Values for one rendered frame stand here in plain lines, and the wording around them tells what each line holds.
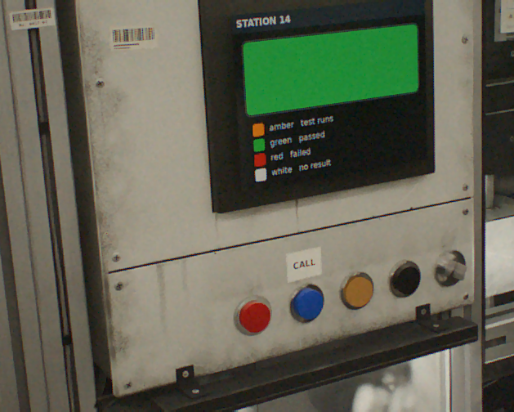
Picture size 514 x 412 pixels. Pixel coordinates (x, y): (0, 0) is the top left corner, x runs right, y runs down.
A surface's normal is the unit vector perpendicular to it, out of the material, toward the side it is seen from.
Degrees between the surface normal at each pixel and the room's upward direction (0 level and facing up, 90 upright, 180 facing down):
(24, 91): 90
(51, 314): 90
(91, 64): 90
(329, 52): 90
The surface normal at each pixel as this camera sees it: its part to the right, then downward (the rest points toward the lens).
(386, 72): 0.47, 0.20
